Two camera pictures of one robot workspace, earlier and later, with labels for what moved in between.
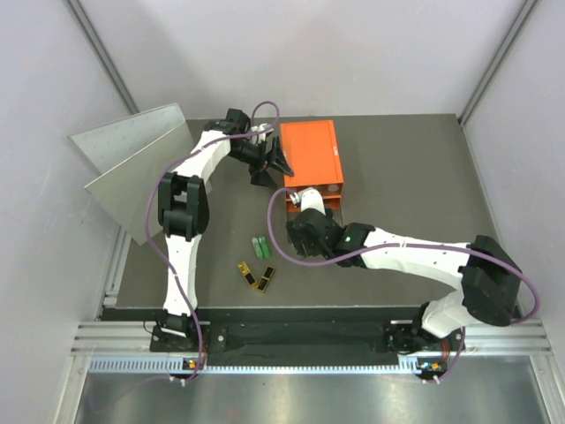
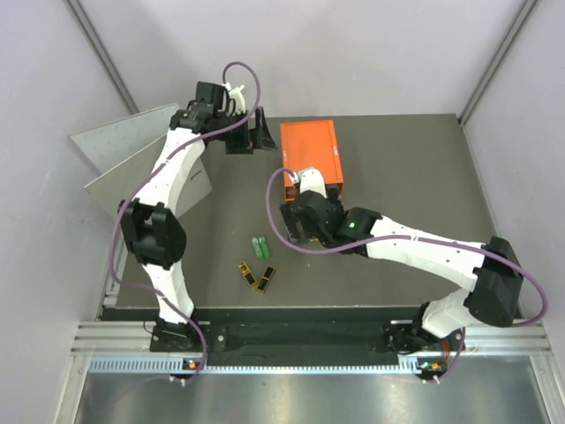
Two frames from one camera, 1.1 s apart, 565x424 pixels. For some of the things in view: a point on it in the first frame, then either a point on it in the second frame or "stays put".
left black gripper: [258, 172] to [244, 145]
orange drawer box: [312, 153] stays put
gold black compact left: [246, 273] stays put
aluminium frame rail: [528, 336] stays put
